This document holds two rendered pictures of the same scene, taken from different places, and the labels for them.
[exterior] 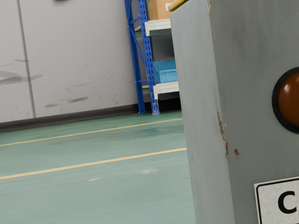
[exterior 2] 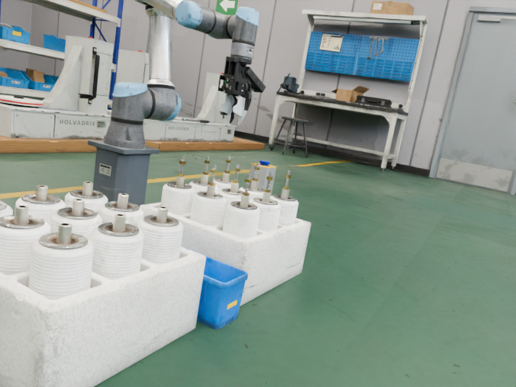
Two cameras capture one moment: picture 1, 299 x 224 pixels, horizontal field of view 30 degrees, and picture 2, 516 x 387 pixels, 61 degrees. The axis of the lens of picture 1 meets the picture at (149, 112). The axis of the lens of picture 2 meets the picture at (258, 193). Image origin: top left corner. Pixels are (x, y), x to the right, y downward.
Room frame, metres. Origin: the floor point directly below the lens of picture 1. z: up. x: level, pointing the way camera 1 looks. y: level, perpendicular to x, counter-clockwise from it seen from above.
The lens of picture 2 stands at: (1.27, -1.31, 0.52)
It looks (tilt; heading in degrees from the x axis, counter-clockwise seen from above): 11 degrees down; 129
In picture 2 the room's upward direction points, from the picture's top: 10 degrees clockwise
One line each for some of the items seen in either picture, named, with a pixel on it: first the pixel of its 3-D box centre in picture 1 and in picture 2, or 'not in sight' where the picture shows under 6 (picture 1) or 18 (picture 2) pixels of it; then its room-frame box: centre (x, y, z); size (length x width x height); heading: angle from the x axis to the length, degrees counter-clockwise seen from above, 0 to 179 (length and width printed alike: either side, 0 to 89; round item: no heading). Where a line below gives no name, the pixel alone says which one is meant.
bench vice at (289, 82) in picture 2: not in sight; (289, 84); (-2.30, 3.33, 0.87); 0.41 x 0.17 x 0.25; 103
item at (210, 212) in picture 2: not in sight; (205, 225); (0.40, -0.45, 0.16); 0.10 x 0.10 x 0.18
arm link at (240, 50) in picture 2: not in sight; (243, 52); (0.25, -0.25, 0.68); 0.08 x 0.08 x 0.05
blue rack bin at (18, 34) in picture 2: not in sight; (4, 31); (-4.82, 0.80, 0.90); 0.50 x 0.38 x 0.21; 14
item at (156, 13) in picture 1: (166, 10); not in sight; (4.95, -0.27, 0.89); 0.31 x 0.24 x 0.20; 13
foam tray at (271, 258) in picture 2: not in sight; (226, 241); (0.38, -0.33, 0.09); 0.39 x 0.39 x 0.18; 9
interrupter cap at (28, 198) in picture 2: not in sight; (41, 199); (0.35, -0.90, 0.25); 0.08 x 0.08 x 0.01
